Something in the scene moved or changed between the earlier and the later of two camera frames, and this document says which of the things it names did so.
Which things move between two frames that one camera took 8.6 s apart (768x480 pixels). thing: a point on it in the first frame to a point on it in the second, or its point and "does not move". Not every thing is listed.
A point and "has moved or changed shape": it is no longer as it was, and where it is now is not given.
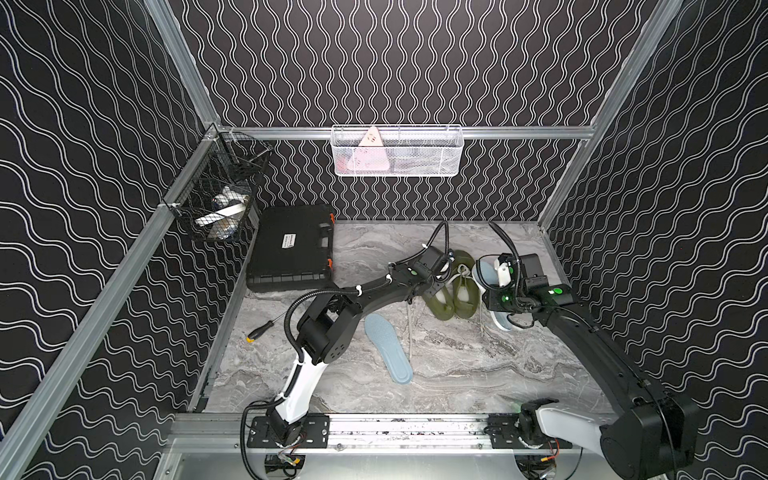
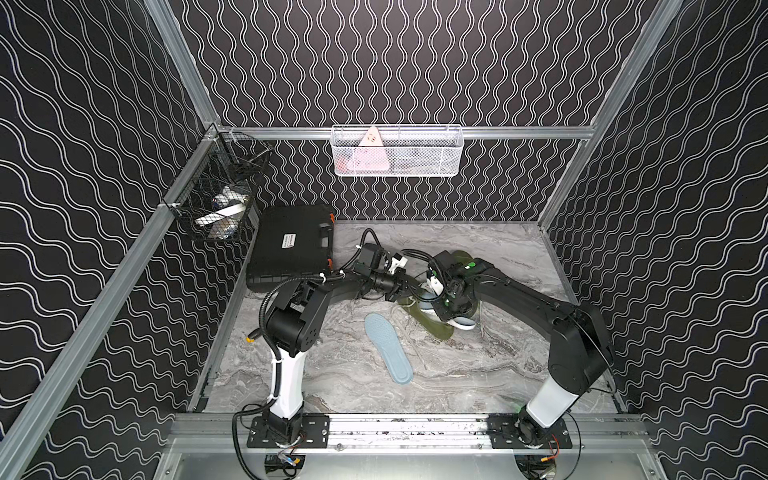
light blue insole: x=390 y=349 does not move
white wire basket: x=397 y=150 does not move
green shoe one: x=441 y=302 has moved or changed shape
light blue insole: x=485 y=271 to x=429 y=305
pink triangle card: x=370 y=155 does not move
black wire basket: x=212 y=197 does not move
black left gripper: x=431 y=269 to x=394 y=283
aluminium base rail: x=351 y=432 does not move
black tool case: x=292 y=248 does not move
